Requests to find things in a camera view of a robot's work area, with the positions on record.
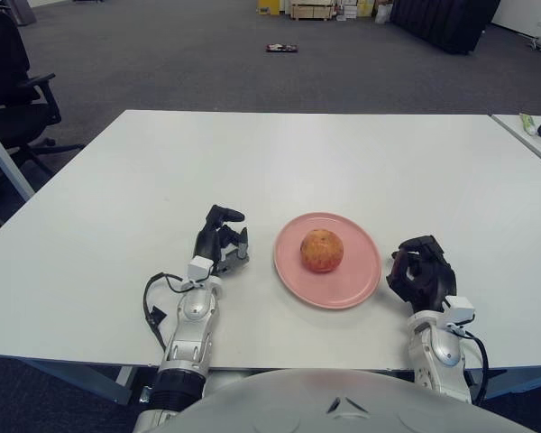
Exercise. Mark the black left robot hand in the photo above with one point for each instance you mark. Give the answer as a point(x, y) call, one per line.
point(207, 245)

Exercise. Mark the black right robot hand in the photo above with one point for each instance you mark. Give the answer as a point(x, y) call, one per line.
point(437, 279)

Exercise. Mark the red yellow apple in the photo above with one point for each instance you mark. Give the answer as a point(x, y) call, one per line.
point(322, 251)

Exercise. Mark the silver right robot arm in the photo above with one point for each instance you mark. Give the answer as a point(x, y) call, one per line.
point(437, 352)

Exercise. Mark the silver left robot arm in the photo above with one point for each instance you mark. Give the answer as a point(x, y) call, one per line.
point(194, 315)

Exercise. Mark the pink round plate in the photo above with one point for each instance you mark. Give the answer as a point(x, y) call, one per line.
point(356, 279)

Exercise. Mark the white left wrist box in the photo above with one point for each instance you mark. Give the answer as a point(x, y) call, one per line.
point(200, 268)

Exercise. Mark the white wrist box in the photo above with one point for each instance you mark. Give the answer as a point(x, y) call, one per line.
point(200, 268)
point(459, 310)

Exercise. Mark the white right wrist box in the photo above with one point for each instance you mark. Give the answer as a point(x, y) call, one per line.
point(459, 310)

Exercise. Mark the grey robot torso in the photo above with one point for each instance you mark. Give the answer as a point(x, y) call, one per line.
point(320, 401)

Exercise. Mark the green white tube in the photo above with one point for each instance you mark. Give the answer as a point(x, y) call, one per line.
point(529, 123)

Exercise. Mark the small black floor object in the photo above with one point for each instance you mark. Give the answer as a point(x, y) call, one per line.
point(281, 47)

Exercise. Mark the grey slanted table leg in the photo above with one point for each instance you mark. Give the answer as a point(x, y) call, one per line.
point(6, 158)

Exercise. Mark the black fabric partition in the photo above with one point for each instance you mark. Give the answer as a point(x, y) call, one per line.
point(446, 22)

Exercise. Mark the wooden crate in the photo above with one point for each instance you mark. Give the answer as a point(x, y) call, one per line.
point(312, 9)

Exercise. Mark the black office chair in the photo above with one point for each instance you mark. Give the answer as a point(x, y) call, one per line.
point(4, 67)

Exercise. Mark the white plastic bag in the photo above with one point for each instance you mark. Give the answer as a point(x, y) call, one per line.
point(384, 12)

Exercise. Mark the stack of white boxes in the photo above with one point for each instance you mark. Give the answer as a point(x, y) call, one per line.
point(347, 9)

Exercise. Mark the pale yellow box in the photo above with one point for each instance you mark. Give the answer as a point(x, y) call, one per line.
point(367, 7)

